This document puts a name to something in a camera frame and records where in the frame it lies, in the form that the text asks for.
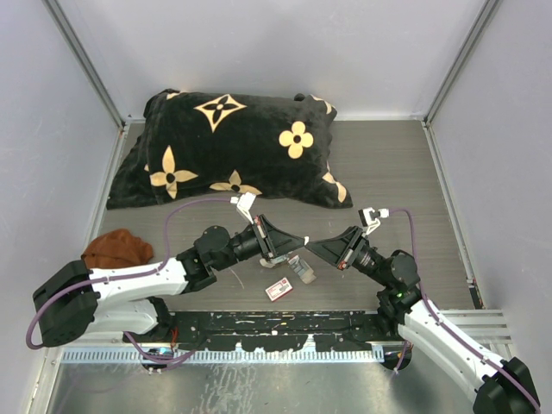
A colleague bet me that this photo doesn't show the red white staple box sleeve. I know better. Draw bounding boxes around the red white staple box sleeve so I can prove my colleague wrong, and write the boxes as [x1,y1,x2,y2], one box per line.
[265,278,293,302]

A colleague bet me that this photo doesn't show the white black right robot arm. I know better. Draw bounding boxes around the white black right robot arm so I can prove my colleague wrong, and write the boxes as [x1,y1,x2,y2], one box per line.
[305,226,541,413]

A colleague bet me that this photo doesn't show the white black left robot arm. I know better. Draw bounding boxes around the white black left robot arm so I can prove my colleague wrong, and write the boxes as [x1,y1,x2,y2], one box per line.
[30,216,309,348]

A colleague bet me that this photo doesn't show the black floral pattern pillow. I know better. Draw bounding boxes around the black floral pattern pillow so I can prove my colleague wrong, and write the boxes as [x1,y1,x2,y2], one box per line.
[106,89,353,210]

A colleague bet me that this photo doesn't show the brown crumpled cloth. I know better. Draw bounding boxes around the brown crumpled cloth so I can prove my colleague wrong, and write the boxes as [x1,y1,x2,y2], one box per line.
[81,229,154,269]

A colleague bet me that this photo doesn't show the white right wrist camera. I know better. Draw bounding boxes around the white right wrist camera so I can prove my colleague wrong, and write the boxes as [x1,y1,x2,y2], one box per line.
[358,207,390,236]

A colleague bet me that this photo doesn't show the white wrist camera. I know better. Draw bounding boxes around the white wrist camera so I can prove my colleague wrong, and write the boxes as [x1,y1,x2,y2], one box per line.
[230,192,256,223]
[358,207,390,236]

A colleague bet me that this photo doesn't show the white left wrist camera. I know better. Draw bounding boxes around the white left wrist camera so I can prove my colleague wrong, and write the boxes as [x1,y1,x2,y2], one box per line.
[230,192,256,223]

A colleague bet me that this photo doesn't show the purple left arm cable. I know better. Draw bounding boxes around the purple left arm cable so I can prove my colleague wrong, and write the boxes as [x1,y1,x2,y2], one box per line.
[25,197,241,348]

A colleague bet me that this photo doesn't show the white slotted cable duct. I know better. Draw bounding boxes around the white slotted cable duct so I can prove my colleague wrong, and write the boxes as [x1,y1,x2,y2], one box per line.
[60,346,385,364]

